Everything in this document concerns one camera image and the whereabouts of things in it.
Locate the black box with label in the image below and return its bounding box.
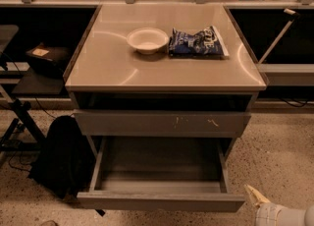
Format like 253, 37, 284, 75
25, 44, 72, 79

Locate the white bowl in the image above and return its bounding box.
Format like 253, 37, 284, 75
127, 28, 169, 55

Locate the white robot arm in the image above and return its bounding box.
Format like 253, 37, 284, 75
244, 184, 314, 226

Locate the black backpack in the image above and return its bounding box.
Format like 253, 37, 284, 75
28, 116, 95, 199

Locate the black stand frame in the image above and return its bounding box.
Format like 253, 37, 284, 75
0, 86, 45, 152

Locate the grey drawer cabinet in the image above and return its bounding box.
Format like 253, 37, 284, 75
66, 2, 266, 152

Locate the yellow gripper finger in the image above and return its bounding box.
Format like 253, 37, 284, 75
244, 184, 270, 207

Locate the white rod with tip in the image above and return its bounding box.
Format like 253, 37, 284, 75
258, 8, 300, 64

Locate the blue chip bag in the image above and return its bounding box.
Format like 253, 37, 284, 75
168, 26, 229, 57

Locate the grey top drawer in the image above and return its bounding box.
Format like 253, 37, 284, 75
75, 109, 250, 138

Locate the grey drawer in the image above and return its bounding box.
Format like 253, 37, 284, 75
78, 137, 244, 212
75, 109, 250, 138

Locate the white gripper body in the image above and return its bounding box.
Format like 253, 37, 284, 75
255, 202, 284, 226

